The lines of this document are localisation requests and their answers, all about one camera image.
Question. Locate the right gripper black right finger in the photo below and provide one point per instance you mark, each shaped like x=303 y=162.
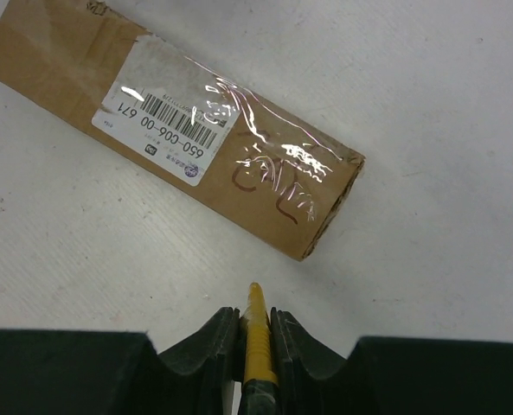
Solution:
x=390 y=375

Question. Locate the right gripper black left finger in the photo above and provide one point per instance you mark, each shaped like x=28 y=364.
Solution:
x=54 y=371

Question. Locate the brown cardboard express box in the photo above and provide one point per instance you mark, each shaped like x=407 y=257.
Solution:
x=267 y=171

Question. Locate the yellow utility knife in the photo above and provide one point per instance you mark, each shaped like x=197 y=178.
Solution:
x=260 y=387

